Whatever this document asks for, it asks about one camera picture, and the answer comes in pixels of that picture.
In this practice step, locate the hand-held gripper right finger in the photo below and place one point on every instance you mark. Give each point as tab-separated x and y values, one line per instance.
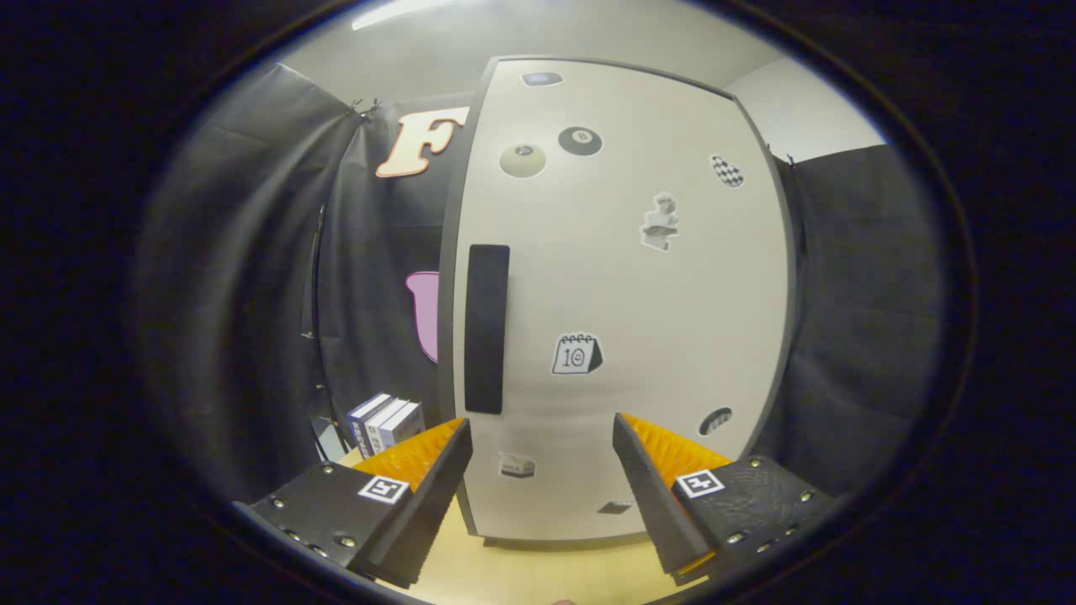
651	496

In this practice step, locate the black backdrop cloth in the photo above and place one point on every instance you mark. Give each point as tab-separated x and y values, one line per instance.
866	336

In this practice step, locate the grey white cabinet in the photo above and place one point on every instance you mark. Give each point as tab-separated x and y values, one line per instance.
447	252

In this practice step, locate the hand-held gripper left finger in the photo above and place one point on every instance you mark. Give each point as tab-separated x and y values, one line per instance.
429	504

